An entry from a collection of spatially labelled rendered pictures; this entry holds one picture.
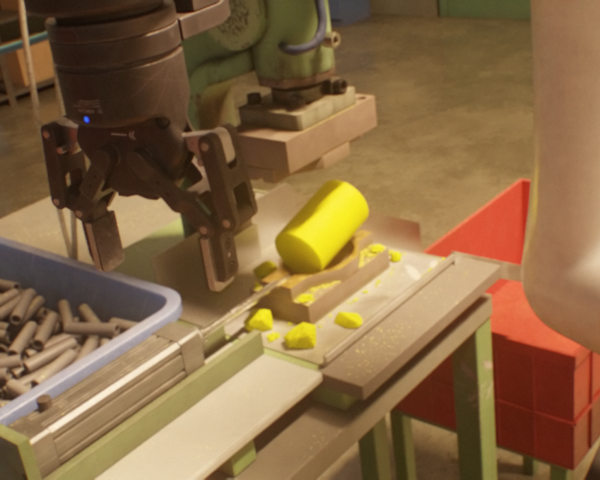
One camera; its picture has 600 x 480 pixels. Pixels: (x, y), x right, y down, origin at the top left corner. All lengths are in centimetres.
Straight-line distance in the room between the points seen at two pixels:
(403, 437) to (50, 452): 100
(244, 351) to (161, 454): 16
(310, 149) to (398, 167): 332
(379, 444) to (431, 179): 260
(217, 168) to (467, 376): 77
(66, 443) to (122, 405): 7
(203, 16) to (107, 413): 45
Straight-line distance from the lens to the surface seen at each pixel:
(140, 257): 133
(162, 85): 54
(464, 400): 127
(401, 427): 176
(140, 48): 53
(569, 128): 82
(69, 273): 124
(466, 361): 123
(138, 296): 114
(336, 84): 105
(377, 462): 169
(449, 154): 444
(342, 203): 112
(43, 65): 675
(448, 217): 377
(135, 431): 93
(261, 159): 102
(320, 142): 103
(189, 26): 57
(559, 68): 81
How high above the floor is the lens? 154
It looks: 25 degrees down
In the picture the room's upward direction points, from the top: 8 degrees counter-clockwise
